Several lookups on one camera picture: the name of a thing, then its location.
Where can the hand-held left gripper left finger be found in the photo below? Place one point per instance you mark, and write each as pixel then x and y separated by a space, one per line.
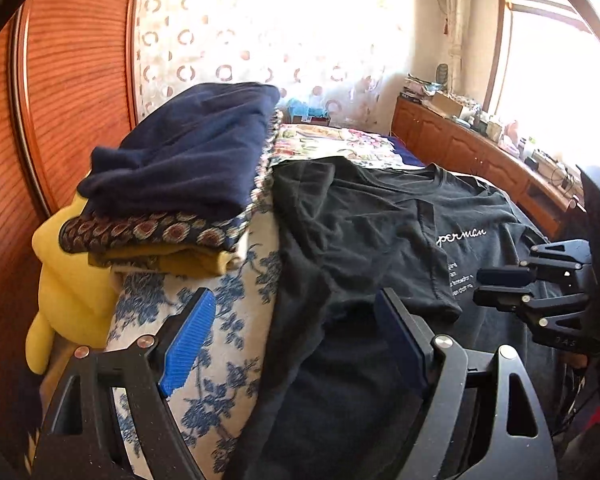
pixel 187 340

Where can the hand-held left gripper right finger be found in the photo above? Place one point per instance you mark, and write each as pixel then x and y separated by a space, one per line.
pixel 399 340

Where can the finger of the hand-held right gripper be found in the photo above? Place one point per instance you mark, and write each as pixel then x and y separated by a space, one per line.
pixel 555 262
pixel 545 310

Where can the black t-shirt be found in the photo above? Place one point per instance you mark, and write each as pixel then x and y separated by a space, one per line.
pixel 355 240

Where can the blue floral bedsheet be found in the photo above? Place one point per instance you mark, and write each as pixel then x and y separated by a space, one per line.
pixel 220 360

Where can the navy circle-print folded cloth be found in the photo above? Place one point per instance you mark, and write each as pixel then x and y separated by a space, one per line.
pixel 145 230

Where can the yellow plush toy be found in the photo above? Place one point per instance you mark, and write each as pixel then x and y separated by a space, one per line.
pixel 70 290

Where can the wooden cabinet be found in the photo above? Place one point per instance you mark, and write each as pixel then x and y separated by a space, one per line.
pixel 455 145

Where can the wooden framed window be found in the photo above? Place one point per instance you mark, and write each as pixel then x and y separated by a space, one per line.
pixel 545 85

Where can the dark blue sheet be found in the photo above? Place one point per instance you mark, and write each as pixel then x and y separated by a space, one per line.
pixel 405 152

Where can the cardboard box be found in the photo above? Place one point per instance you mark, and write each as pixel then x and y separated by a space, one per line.
pixel 445 105

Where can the pink floral quilt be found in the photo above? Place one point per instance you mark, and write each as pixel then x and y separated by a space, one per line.
pixel 330 142

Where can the floral side curtain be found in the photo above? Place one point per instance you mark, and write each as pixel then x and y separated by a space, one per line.
pixel 460 25

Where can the sheer circle-pattern curtain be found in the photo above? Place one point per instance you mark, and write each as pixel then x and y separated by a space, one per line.
pixel 230 35

